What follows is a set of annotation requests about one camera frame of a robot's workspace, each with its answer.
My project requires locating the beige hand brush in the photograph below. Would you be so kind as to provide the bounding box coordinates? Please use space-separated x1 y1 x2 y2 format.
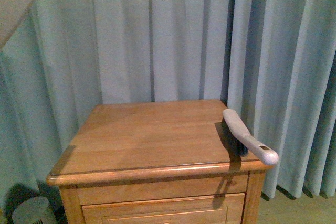
223 109 279 166

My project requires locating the light grey curtain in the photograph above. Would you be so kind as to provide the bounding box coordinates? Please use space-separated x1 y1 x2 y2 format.
1 0 335 206

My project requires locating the wooden nightstand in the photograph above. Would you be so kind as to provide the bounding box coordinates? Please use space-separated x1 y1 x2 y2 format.
47 100 267 223

